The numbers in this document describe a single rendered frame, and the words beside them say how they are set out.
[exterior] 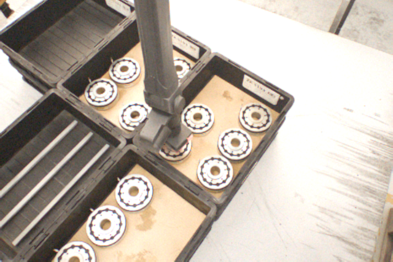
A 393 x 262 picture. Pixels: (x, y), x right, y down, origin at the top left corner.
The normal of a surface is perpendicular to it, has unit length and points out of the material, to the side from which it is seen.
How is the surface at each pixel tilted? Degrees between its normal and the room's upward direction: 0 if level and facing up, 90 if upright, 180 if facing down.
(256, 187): 0
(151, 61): 81
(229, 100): 0
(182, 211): 0
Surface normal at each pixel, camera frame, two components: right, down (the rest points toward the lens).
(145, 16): -0.44, 0.70
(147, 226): 0.01, -0.48
